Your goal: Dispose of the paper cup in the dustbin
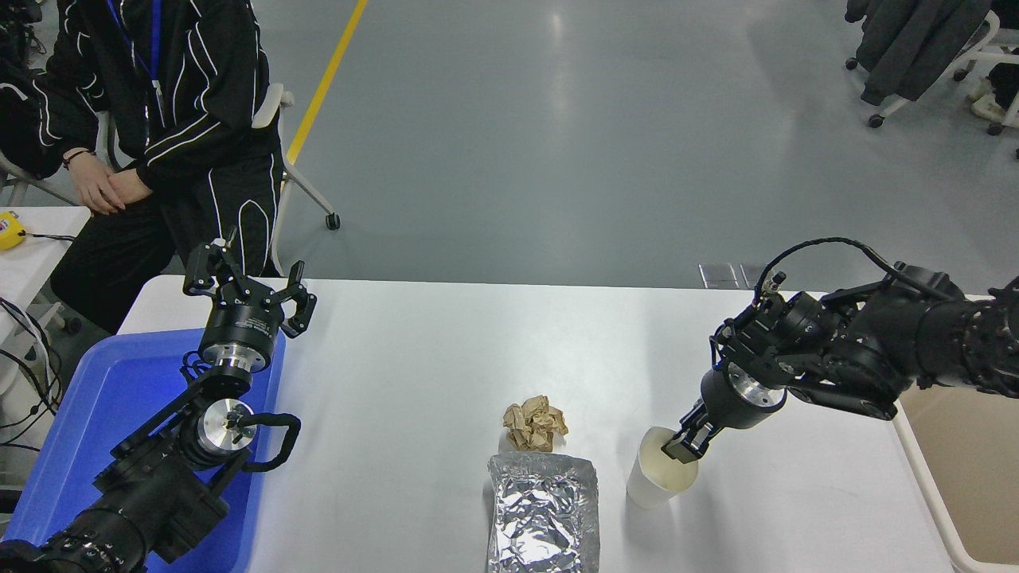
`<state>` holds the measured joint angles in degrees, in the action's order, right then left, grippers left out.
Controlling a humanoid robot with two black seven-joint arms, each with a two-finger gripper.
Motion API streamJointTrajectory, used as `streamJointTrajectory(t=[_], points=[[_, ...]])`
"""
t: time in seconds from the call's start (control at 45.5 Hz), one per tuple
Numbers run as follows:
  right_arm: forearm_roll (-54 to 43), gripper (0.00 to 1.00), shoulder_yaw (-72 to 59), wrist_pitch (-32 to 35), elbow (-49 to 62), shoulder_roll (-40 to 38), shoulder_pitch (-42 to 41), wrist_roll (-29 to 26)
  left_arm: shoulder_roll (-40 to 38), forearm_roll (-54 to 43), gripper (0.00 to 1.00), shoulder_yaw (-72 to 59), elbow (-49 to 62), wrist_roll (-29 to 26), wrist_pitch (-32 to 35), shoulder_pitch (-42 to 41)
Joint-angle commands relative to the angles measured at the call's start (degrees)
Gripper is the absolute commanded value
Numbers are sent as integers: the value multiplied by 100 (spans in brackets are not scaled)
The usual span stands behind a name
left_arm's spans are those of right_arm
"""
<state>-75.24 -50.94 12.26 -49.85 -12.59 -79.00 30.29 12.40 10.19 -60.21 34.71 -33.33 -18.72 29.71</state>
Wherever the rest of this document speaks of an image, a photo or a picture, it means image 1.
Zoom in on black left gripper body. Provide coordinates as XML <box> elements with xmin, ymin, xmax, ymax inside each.
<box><xmin>199</xmin><ymin>279</ymin><xmax>286</xmax><ymax>361</ymax></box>

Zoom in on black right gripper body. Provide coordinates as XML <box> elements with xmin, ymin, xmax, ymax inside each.
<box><xmin>701</xmin><ymin>368</ymin><xmax>787</xmax><ymax>431</ymax></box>

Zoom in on white paper cup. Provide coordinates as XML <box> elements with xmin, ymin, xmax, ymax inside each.
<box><xmin>626</xmin><ymin>427</ymin><xmax>700</xmax><ymax>510</ymax></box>

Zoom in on person's left hand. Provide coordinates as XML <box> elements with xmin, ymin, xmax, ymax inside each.
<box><xmin>111</xmin><ymin>168</ymin><xmax>154</xmax><ymax>202</ymax></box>

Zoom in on person's right hand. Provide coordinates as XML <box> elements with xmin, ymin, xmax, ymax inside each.
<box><xmin>70</xmin><ymin>151</ymin><xmax>130</xmax><ymax>216</ymax></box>

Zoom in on crumpled tan paper ball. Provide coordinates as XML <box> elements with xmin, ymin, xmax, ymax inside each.
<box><xmin>502</xmin><ymin>396</ymin><xmax>569</xmax><ymax>454</ymax></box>

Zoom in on silver foil tray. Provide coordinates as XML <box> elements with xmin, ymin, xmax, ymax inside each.
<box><xmin>486</xmin><ymin>452</ymin><xmax>600</xmax><ymax>573</ymax></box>

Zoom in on blue plastic tray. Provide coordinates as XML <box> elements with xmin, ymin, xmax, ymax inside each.
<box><xmin>4</xmin><ymin>328</ymin><xmax>287</xmax><ymax>573</ymax></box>

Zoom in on person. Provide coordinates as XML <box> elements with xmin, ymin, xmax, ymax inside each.
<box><xmin>30</xmin><ymin>0</ymin><xmax>286</xmax><ymax>335</ymax></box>
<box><xmin>967</xmin><ymin>0</ymin><xmax>1019</xmax><ymax>122</ymax></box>

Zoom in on white office chair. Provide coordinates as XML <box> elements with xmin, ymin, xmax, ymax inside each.
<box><xmin>252</xmin><ymin>82</ymin><xmax>342</xmax><ymax>277</ymax></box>

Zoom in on white side table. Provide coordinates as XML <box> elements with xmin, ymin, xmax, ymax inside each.
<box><xmin>0</xmin><ymin>207</ymin><xmax>91</xmax><ymax>343</ymax></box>

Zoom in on black backpack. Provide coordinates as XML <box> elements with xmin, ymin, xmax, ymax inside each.
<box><xmin>0</xmin><ymin>78</ymin><xmax>37</xmax><ymax>177</ymax></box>

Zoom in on large pale bin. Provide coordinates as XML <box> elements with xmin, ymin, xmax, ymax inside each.
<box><xmin>890</xmin><ymin>382</ymin><xmax>1019</xmax><ymax>573</ymax></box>

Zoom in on dark grey coat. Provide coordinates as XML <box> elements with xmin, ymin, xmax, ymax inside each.
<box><xmin>845</xmin><ymin>0</ymin><xmax>993</xmax><ymax>107</ymax></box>

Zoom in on white wheeled chair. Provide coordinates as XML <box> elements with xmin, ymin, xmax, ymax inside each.
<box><xmin>845</xmin><ymin>0</ymin><xmax>1001</xmax><ymax>130</ymax></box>
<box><xmin>951</xmin><ymin>32</ymin><xmax>1019</xmax><ymax>137</ymax></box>

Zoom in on black cable loops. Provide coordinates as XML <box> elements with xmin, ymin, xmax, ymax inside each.
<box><xmin>0</xmin><ymin>298</ymin><xmax>64</xmax><ymax>454</ymax></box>

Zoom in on white chair frame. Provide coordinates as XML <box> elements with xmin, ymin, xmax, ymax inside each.
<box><xmin>0</xmin><ymin>155</ymin><xmax>79</xmax><ymax>208</ymax></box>

